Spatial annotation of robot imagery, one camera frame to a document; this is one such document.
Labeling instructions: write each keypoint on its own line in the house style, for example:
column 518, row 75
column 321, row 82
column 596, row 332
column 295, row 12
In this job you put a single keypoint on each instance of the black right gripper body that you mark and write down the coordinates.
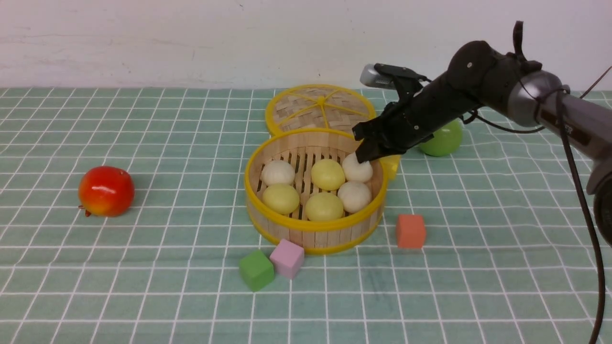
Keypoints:
column 477, row 76

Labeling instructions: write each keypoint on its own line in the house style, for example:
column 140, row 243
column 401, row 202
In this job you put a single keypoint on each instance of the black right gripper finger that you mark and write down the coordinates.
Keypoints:
column 368, row 150

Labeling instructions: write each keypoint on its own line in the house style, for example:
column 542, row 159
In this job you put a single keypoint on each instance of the white bun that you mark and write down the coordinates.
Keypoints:
column 354, row 196
column 278, row 172
column 355, row 171

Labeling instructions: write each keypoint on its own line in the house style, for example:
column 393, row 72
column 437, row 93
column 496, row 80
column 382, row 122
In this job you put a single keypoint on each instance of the white bun front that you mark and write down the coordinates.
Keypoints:
column 354, row 196

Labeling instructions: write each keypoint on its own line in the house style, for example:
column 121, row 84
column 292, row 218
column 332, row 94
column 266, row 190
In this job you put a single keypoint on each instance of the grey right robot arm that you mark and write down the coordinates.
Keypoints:
column 542, row 101

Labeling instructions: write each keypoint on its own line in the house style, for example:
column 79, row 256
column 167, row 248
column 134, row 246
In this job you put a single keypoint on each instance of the woven steamer lid yellow rim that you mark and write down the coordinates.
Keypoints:
column 317, row 106

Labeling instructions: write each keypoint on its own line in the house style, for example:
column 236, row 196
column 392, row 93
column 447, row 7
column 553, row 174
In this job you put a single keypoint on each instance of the bamboo steamer tray yellow rims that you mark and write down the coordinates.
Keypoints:
column 302, row 149

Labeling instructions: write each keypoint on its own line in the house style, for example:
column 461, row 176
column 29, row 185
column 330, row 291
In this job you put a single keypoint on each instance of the yellow foam block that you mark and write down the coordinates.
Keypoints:
column 391, row 164

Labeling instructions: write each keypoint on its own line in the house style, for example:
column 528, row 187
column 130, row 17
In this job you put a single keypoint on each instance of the green apple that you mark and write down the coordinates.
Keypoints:
column 445, row 141

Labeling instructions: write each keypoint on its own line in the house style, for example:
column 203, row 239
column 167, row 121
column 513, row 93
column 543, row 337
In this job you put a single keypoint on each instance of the orange foam cube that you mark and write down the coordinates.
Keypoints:
column 410, row 231

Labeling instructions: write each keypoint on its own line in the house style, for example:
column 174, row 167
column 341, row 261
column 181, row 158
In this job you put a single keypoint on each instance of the pink foam cube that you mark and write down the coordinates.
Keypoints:
column 287, row 258

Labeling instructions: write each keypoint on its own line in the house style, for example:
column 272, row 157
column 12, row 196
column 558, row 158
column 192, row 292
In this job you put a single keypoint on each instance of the green checkered tablecloth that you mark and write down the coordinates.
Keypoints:
column 507, row 258

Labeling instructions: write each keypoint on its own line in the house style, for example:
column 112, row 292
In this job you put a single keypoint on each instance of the green foam cube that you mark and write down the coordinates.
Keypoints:
column 256, row 270

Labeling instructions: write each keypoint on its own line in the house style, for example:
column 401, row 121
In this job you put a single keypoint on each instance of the red yellow pomegranate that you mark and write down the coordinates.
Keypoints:
column 106, row 191

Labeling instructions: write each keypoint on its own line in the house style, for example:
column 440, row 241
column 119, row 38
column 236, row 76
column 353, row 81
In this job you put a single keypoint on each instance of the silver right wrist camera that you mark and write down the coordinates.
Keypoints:
column 370, row 77

